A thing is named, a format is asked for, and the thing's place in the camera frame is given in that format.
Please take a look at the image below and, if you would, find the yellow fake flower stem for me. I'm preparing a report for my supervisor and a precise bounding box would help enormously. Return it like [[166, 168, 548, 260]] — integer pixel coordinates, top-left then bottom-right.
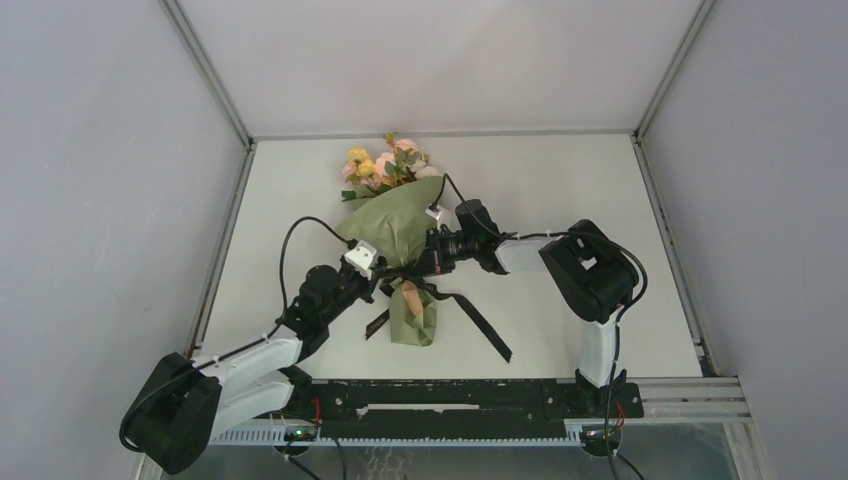
[[342, 147, 376, 183]]

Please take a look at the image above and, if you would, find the black ribbon strap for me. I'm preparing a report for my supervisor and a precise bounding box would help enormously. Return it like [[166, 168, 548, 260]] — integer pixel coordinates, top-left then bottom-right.
[[364, 264, 514, 364]]

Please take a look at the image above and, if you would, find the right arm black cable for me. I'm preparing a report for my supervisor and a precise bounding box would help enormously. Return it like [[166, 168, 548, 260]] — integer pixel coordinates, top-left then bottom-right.
[[430, 173, 649, 480]]

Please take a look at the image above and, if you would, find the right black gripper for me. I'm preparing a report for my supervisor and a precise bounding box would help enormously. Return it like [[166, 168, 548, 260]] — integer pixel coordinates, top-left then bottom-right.
[[409, 226, 480, 277]]

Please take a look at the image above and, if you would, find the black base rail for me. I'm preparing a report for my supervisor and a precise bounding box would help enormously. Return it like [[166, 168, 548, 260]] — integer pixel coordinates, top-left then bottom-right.
[[274, 379, 645, 441]]

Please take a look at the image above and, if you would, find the white fake flower stem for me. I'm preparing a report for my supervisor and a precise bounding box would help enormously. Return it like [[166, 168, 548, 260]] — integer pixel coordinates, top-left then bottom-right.
[[411, 159, 442, 180]]

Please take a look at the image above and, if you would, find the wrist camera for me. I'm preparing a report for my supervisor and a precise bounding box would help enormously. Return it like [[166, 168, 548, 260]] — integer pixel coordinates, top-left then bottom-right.
[[425, 203, 452, 229], [342, 241, 379, 280]]

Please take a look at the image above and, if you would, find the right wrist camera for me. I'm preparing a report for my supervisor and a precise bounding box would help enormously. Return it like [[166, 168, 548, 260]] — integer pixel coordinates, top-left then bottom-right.
[[425, 203, 452, 229]]

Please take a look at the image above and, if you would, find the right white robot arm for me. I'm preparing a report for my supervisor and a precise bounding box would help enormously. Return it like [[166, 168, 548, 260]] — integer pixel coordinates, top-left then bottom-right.
[[405, 199, 647, 416]]

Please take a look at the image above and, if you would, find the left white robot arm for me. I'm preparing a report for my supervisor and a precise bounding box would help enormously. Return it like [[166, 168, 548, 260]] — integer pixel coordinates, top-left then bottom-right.
[[118, 256, 389, 474]]

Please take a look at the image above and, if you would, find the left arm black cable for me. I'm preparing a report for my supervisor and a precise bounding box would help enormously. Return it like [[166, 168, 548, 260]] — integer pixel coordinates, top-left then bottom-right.
[[117, 215, 362, 480]]

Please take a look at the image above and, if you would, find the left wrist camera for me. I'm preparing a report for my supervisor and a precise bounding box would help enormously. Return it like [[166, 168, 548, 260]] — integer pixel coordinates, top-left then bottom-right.
[[342, 241, 379, 280]]

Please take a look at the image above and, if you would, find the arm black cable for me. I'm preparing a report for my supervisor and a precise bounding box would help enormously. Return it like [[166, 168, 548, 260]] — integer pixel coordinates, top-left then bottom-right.
[[117, 215, 362, 480], [430, 173, 649, 480]]

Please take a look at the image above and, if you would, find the orange wrapping paper sheet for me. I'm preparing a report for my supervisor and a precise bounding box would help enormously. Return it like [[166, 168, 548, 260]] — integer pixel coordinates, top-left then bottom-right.
[[336, 175, 442, 347]]

